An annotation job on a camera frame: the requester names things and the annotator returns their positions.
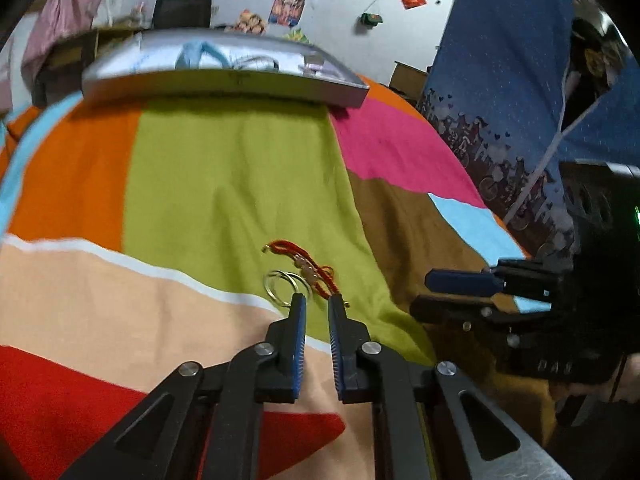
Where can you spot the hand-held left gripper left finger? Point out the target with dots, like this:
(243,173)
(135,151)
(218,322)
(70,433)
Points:
(299,340)

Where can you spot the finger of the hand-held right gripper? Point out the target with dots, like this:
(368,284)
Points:
(460,282)
(450,311)

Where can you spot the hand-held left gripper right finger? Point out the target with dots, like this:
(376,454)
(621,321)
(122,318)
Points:
(336,350)

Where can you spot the silver metal tray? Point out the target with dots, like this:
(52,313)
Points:
(225,82)

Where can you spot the colourful patchwork blanket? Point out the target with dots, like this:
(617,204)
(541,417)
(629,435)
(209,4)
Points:
(200,200)

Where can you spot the blue printed bed curtain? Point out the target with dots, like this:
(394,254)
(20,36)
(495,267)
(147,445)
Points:
(510,100)

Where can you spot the wooden cabinet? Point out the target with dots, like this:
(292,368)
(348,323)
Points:
(406,76)

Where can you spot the beige hair claw clip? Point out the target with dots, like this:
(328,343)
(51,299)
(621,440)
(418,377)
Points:
(315,67)

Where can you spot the green hanging pouch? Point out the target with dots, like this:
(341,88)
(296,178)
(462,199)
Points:
(371,20)

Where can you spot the blue fabric scrunchie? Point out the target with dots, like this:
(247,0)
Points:
(200,52)

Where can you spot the black office chair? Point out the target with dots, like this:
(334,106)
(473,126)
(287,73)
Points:
(182,10)

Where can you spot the wooden desk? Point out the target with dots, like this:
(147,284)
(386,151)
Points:
(75,55)

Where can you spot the pink curtain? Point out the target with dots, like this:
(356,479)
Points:
(60,20)

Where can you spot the cartoon family wall poster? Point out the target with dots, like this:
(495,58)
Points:
(250,22)

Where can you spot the cartoon fighter wall poster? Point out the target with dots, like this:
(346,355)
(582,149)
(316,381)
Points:
(287,6)

